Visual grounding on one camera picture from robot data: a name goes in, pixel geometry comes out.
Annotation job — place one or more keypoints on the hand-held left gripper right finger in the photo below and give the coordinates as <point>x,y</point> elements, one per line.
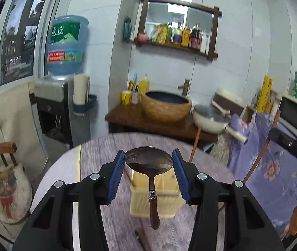
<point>181,177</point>

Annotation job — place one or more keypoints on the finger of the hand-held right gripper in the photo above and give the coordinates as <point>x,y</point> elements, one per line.
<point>289,143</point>

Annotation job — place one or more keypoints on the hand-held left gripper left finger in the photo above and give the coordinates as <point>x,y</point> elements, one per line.
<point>116,177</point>

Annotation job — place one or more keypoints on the cream plastic utensil holder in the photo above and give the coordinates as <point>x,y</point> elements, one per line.
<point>140,201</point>

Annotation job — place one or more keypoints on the dark gold-banded chopstick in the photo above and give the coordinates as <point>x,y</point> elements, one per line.
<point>140,240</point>

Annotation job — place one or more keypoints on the white microwave oven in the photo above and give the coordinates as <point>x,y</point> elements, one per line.
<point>294,115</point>

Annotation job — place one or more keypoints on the purple floral cloth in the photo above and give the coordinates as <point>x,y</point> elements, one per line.
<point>276,177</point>

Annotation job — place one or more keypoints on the grey patterned cloth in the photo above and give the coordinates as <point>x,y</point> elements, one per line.
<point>220,149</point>

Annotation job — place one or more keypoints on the wooden crate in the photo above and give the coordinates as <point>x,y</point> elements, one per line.
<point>247,113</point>

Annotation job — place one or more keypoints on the yellow wrap roll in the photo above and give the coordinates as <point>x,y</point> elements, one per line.
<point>264,94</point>

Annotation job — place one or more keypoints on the wooden sink counter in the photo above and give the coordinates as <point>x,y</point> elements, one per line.
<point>127,119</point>

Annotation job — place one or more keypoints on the wicker sink basin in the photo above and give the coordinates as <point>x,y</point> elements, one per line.
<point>164,111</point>

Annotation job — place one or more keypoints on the clear round glass object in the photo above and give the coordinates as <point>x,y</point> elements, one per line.
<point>168,247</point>

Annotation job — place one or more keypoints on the white brown rice cooker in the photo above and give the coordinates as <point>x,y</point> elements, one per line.
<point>229,96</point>

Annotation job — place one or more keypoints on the yellow cup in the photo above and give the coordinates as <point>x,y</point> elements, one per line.
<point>126,98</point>

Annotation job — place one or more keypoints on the pink soap dispenser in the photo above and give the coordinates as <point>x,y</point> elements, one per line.
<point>135,96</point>

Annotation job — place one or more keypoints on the grey water dispenser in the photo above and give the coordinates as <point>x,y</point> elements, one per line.
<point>57,115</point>

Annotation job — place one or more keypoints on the bronze faucet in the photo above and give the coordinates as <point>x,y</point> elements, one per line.
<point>186,86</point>

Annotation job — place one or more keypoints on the yellow detergent bottle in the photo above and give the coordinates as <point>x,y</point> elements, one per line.
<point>143,86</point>

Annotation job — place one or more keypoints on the cream paper roll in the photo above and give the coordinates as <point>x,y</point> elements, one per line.
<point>81,87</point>

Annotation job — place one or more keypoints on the blue toothbrush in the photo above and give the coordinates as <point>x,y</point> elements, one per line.
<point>135,78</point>

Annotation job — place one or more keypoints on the cat print cushion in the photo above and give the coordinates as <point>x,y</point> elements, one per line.
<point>10,193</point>

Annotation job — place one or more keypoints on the beige cloth cover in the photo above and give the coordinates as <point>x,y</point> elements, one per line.
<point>10,120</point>

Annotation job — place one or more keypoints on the white squeeze bottle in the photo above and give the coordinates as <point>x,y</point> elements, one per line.
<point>204,43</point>

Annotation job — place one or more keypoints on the yellow label bottle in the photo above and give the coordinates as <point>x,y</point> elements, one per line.
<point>186,36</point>

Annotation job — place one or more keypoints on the dark soy sauce bottle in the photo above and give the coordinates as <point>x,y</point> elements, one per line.
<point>196,36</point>

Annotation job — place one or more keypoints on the blue water jug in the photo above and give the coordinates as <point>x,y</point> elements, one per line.
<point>66,44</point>

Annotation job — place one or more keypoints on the pink bowl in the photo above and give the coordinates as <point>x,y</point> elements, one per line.
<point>142,38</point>

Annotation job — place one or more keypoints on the purple label oil bottle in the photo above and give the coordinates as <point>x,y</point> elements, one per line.
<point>177,35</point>

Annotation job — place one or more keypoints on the yellow seasoning packet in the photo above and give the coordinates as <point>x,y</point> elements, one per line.
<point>161,34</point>

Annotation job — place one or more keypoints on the green white packet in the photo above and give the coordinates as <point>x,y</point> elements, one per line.
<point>153,35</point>

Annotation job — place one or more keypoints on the green glass bottle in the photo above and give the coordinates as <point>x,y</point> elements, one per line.
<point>170,32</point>

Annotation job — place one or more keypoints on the green hanging packet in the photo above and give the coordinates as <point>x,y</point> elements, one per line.
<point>126,30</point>

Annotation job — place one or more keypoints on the wooden framed mirror shelf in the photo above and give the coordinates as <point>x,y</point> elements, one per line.
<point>140,13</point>

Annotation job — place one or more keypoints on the white framed window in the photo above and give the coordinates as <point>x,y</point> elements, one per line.
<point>5,31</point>

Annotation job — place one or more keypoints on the dark teal wall holder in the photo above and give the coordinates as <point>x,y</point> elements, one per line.
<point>85,106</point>

